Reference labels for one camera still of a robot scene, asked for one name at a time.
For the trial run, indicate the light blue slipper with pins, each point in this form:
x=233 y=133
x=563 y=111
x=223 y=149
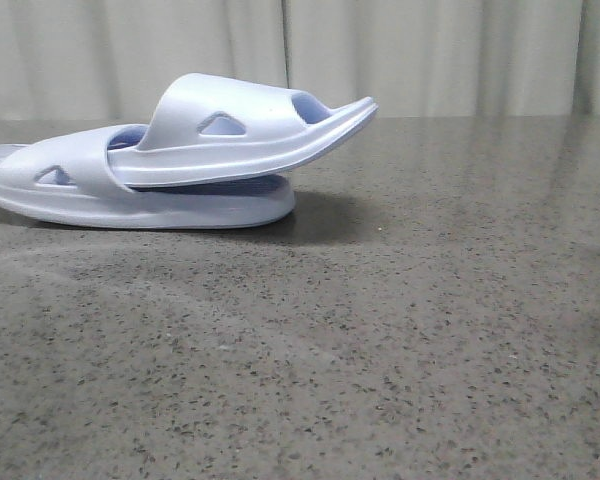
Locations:
x=208 y=128
x=68 y=180

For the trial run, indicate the pale green curtain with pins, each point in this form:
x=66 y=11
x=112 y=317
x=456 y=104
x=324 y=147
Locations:
x=76 y=60

